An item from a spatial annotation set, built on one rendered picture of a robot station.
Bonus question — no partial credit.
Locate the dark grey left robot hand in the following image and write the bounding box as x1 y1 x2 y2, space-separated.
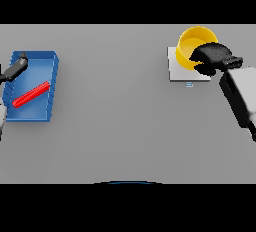
0 52 29 84

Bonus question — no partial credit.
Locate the yellow bowl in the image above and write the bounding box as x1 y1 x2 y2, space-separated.
175 25 219 71

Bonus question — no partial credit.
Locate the red beaker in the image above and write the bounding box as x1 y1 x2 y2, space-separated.
12 81 51 109

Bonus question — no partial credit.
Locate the blue plastic tray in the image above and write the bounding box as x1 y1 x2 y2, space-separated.
2 50 60 123

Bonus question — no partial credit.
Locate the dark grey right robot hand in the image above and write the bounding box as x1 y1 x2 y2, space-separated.
188 42 244 77

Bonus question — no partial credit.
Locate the pale square measuring scale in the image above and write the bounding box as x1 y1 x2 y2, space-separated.
166 46 212 88

